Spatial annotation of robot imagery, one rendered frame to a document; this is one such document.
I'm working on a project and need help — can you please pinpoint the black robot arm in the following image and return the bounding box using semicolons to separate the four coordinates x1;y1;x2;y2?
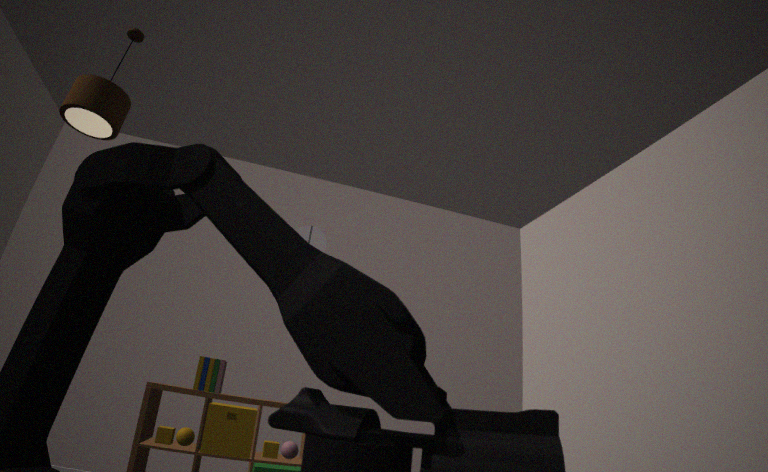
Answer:
0;143;565;472

